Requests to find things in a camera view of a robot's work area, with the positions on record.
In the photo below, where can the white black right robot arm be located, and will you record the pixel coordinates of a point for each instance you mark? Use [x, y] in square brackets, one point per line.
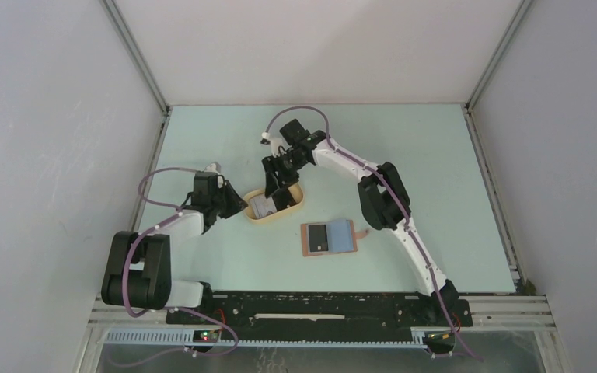
[385, 204]

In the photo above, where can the silver VIP card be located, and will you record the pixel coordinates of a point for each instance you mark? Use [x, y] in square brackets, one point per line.
[262, 206]

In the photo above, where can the aluminium frame rail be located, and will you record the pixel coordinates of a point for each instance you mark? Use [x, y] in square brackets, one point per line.
[490, 313]

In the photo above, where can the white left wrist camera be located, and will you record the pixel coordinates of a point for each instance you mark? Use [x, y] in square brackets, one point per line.
[216, 168]

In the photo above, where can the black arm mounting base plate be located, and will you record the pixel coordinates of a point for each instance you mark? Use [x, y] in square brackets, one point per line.
[281, 314]

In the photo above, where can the beige oval card tray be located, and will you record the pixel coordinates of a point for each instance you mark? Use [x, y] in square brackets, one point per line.
[286, 202]

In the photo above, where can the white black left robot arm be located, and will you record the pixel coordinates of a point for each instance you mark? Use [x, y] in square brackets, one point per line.
[138, 273]

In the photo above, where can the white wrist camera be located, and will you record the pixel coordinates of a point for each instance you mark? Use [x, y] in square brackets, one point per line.
[216, 168]
[276, 144]

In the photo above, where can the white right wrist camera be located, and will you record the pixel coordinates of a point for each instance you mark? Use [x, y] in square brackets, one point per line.
[276, 144]

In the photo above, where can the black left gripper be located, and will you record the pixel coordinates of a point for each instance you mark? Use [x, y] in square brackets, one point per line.
[237, 203]

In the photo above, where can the white cable duct strip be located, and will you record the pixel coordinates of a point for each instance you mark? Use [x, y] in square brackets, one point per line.
[193, 338]

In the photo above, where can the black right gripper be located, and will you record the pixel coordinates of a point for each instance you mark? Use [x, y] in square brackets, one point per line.
[271, 164]

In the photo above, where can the black card in holder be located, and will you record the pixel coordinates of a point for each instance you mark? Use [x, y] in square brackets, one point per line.
[317, 238]

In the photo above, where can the pink leather card holder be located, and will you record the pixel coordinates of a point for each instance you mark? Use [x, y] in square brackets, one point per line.
[343, 237]

